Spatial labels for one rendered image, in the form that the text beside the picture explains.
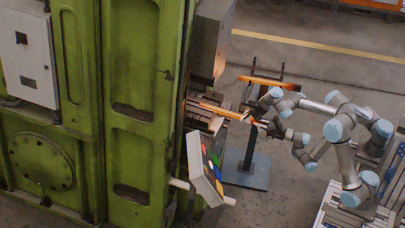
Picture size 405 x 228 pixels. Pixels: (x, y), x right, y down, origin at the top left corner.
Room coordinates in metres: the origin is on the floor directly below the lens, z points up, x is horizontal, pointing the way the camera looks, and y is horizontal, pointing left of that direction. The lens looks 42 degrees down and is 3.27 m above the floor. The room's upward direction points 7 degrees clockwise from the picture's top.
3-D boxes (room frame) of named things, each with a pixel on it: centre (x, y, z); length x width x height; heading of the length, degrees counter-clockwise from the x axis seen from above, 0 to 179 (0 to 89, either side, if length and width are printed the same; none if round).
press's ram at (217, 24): (2.66, 0.13, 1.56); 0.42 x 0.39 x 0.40; 75
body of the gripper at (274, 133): (2.48, -0.47, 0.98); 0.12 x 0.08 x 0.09; 75
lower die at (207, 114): (2.62, 0.14, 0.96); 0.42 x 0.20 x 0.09; 75
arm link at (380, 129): (2.60, -1.17, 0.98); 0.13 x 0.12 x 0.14; 30
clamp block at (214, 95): (2.75, -0.05, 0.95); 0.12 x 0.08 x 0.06; 75
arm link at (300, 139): (2.44, -0.62, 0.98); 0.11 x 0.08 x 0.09; 75
